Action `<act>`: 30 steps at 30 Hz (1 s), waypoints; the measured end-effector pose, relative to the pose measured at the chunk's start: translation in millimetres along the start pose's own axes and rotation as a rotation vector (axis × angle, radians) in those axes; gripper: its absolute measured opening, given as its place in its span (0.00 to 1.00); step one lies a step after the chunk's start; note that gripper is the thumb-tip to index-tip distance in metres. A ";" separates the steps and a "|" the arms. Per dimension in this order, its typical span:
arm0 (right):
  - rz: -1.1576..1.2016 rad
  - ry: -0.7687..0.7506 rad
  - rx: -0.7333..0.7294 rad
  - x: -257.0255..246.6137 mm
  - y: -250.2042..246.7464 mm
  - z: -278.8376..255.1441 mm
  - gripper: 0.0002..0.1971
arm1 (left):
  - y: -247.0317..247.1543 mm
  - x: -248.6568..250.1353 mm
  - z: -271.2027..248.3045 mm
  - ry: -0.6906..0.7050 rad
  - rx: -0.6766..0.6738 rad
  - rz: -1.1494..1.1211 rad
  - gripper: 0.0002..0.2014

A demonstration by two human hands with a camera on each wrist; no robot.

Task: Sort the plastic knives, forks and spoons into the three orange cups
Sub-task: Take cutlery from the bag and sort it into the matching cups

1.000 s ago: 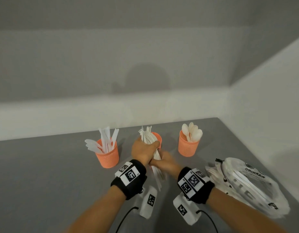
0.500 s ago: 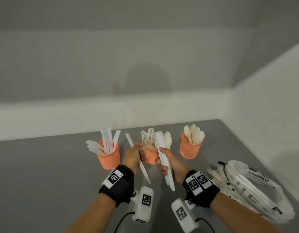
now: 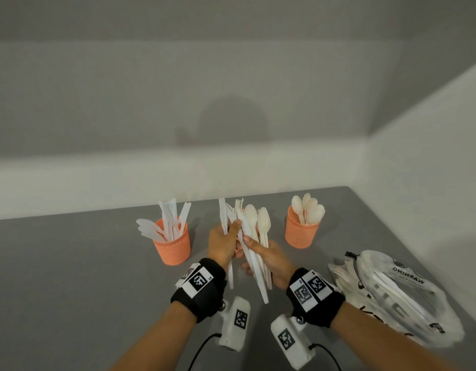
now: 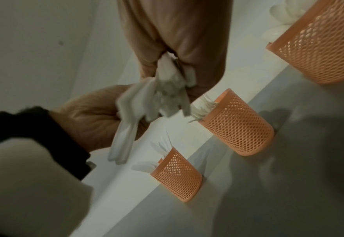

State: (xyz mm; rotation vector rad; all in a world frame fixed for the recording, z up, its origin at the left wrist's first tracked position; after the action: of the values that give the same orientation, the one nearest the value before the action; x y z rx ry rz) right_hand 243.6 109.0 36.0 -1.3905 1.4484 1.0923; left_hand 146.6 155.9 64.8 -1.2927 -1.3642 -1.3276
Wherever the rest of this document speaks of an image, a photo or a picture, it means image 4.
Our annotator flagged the person's right hand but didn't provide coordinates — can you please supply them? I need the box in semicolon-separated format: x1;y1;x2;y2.
116;0;233;104

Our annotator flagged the white plastic knife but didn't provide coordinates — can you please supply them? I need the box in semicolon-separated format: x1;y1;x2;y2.
115;80;161;165
107;78;149;163

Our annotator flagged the bunch of white plastic knives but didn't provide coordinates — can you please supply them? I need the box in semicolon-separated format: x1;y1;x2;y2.
130;129;174;173

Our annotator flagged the bunch of white plastic cutlery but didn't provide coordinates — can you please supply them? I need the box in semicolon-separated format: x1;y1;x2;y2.
152;52;198;121

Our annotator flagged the person's left hand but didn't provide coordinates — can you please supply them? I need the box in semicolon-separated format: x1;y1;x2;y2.
50;84;152;152

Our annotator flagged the black wrist strap with markers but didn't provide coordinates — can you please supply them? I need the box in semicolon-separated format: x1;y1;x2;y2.
0;105;92;181

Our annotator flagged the bunch of white plastic spoons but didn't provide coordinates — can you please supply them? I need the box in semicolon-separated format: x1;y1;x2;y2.
261;0;304;41

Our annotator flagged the white marker cube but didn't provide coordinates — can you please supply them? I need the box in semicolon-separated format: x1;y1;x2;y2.
0;137;94;237

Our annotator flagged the bunch of white plastic forks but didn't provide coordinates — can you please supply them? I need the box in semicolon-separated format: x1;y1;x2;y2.
188;93;220;123

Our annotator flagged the orange mesh cup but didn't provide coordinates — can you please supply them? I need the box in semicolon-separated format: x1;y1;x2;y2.
197;88;275;157
265;0;344;85
150;147;204;203

